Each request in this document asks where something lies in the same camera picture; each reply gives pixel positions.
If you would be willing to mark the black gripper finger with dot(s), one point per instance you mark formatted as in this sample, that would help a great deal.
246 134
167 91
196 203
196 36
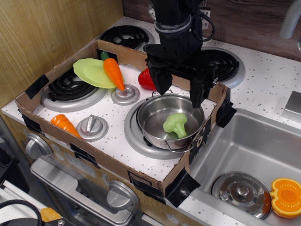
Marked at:
199 90
161 79

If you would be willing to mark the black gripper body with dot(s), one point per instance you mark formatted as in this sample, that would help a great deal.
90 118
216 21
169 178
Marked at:
182 56

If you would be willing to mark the orange toy carrot green top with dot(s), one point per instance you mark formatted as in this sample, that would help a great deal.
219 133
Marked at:
112 70

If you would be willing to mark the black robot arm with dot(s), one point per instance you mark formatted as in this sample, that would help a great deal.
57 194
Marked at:
179 25

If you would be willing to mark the light green plastic plate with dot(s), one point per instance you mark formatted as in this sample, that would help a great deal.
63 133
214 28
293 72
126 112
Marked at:
91 71

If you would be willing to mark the small orange toy carrot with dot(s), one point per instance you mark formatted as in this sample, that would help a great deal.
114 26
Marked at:
64 123

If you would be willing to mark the red toy strawberry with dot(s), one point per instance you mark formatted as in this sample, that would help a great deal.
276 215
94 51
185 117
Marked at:
145 80

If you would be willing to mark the back right black burner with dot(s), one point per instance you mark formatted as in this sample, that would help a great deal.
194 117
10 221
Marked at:
230 68

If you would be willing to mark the black burner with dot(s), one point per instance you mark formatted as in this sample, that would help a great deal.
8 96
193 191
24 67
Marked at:
69 94
129 36
230 68

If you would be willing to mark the silver stovetop knob centre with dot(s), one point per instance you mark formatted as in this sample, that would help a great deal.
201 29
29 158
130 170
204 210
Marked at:
130 95

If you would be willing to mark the silver stovetop knob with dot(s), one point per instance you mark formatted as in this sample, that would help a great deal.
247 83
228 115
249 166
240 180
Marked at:
130 95
92 128

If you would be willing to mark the green toy broccoli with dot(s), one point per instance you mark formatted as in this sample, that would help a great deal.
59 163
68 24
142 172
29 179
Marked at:
176 123

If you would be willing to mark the stainless steel pot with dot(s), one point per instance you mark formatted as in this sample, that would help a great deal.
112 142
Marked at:
153 113

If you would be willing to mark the back left black burner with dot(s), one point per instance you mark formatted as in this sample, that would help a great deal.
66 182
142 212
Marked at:
129 36

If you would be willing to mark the hanging metal strainer ladle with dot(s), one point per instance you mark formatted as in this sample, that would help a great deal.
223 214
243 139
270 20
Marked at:
151 10

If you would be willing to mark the metal sink basin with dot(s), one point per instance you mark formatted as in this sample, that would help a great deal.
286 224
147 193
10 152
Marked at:
252 144

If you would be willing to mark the silver stovetop knob front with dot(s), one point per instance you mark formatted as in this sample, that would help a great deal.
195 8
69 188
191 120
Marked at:
92 128

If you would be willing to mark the silver faucet base block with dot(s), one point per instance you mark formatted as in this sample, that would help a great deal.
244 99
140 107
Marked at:
292 110

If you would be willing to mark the front left black burner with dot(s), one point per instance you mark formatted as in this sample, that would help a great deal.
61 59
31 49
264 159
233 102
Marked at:
69 94

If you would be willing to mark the cardboard fence with black tape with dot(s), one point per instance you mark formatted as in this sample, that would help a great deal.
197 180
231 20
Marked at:
113 152

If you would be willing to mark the steel pot lid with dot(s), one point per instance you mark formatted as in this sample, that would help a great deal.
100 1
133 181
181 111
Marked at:
243 191

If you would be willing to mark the silver faucet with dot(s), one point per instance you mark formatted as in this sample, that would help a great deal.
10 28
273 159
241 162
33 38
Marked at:
291 21

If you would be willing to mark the silver oven knob right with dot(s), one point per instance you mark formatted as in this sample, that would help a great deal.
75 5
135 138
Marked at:
120 196

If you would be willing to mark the silver oven knob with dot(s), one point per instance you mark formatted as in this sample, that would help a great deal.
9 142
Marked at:
120 196
37 147

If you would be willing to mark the silver oven knob left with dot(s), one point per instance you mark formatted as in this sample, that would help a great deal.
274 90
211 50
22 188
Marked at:
37 147

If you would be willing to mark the orange toy half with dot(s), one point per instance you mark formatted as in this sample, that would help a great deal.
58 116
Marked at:
286 197

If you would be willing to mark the silver oven door handle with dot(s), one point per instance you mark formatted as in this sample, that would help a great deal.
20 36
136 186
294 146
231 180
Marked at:
82 201

